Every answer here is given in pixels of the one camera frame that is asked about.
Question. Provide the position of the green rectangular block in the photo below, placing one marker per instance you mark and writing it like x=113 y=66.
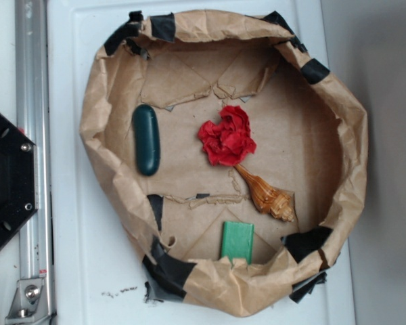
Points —
x=237 y=241

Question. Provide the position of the metal corner bracket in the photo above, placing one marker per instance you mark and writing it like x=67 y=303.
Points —
x=32 y=303

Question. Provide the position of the brown spiral sea shell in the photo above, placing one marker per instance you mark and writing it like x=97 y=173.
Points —
x=268 y=199

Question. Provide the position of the brown paper bag bin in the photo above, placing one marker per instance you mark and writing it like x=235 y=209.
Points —
x=311 y=136

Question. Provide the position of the dark green oval case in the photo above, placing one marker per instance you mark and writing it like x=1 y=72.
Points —
x=147 y=140

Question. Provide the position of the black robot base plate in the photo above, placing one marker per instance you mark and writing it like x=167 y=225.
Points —
x=18 y=198

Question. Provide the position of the crumpled red paper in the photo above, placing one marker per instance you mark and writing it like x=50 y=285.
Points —
x=229 y=142

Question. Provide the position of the aluminium extrusion rail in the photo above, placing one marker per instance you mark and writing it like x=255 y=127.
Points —
x=32 y=98

